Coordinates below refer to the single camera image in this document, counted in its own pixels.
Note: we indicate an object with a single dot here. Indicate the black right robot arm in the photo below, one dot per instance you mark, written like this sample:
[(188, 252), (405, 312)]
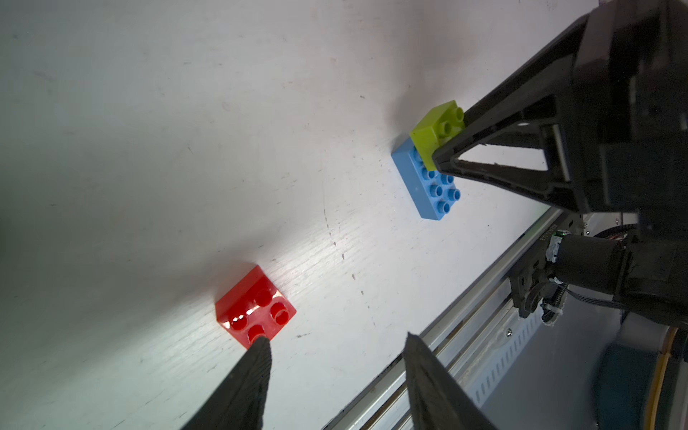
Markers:
[(645, 273)]

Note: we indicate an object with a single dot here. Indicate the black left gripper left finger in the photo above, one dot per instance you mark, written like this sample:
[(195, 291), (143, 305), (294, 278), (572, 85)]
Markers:
[(239, 401)]

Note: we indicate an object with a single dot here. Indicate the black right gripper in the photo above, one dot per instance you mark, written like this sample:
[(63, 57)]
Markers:
[(629, 102)]

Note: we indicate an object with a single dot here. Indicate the blue long lego brick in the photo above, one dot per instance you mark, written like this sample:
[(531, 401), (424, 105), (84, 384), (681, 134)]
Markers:
[(433, 193)]

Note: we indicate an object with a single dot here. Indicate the aluminium mounting rail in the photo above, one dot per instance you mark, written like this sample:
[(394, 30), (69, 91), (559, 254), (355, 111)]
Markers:
[(456, 335)]

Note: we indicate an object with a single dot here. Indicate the lime green lego brick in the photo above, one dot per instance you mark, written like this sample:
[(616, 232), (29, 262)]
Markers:
[(437, 128)]

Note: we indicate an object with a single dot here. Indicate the red lego brick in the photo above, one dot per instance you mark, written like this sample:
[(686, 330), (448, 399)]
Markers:
[(254, 308)]

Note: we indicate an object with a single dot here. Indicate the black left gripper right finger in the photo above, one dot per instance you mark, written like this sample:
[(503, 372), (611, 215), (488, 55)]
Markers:
[(436, 399)]

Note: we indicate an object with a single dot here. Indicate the white slotted cable duct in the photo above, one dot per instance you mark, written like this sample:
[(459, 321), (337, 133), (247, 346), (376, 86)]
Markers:
[(495, 357)]

